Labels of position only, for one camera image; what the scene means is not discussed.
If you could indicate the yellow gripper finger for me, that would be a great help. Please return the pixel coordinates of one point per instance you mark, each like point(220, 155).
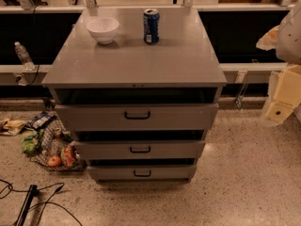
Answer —
point(271, 90)
point(286, 94)

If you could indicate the blue pepsi can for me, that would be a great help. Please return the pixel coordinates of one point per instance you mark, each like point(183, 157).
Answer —
point(151, 17)

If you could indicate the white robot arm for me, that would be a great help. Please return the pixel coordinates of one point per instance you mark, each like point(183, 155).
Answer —
point(285, 38)

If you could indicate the grey drawer cabinet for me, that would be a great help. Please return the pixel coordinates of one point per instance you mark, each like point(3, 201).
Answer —
point(181, 69)

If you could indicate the top grey drawer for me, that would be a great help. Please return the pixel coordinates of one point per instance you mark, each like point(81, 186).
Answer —
point(136, 118)

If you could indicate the grey drawer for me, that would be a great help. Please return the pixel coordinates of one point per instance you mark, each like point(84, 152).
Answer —
point(96, 150)
point(136, 118)
point(168, 172)

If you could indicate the bottom grey drawer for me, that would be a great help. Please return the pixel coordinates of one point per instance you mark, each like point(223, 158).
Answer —
point(168, 172)

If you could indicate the white bowl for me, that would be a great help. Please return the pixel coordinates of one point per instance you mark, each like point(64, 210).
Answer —
point(103, 30)

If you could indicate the middle grey drawer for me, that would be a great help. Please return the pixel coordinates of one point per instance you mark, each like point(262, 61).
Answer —
point(96, 150)

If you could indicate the orange snack bag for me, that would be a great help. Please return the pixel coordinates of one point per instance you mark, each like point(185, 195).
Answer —
point(68, 156)

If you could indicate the blue snack bag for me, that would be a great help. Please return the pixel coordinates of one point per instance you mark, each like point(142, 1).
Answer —
point(40, 121)

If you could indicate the red apple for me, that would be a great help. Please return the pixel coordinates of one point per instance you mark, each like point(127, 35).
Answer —
point(54, 161)

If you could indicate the clear plastic water bottle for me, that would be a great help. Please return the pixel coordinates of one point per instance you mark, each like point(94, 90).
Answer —
point(24, 56)

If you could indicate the green snack bag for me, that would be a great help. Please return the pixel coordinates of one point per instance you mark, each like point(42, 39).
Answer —
point(31, 141)

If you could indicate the black stand leg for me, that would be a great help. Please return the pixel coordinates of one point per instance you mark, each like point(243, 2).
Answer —
point(32, 192)

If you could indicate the yellow snack bag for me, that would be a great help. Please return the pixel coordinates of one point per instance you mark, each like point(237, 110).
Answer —
point(11, 127)

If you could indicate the wire basket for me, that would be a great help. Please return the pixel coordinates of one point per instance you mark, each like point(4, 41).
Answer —
point(55, 137)

